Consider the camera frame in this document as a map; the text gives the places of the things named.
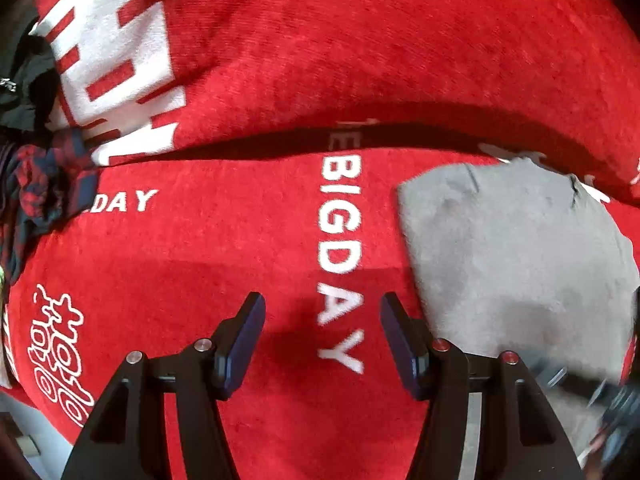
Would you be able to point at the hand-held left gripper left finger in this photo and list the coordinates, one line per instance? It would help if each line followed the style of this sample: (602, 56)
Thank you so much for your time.
(243, 345)

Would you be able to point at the red printed blanket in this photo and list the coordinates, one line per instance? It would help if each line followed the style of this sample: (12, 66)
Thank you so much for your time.
(280, 60)

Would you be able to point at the black garment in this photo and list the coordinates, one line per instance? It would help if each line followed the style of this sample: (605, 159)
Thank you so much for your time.
(25, 75)

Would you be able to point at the grey small garment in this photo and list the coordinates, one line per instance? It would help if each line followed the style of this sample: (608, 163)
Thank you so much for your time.
(510, 260)

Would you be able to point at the red and navy plaid cloth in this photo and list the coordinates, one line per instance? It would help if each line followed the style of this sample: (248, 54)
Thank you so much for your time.
(42, 185)

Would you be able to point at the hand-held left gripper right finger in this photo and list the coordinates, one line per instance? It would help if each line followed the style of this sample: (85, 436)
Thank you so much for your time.
(402, 345)

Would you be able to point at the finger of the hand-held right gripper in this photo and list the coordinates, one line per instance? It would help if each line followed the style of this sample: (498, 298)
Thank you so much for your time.
(565, 377)

